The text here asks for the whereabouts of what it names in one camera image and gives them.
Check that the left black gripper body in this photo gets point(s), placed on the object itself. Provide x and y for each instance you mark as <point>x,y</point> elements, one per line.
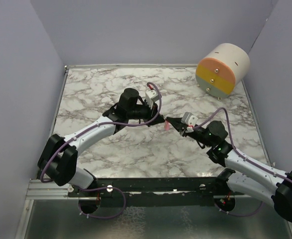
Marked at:
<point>145,113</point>

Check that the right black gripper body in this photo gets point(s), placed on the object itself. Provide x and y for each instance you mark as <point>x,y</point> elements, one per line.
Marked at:
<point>196,136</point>

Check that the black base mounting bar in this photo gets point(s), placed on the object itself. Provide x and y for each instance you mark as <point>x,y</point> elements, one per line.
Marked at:
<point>156,192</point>

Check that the cylindrical pastel drawer box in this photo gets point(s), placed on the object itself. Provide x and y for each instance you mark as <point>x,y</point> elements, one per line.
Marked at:
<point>222,69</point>

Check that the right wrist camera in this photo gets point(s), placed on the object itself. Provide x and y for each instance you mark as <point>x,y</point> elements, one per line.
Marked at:
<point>189,119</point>

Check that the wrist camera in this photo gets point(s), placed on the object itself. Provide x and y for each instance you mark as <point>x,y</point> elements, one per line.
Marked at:
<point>189,119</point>
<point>151,97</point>

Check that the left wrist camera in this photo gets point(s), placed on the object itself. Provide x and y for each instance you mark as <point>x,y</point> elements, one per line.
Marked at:
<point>151,97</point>

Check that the aluminium table frame rail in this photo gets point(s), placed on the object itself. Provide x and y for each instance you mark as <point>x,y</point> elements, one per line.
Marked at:
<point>28,203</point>

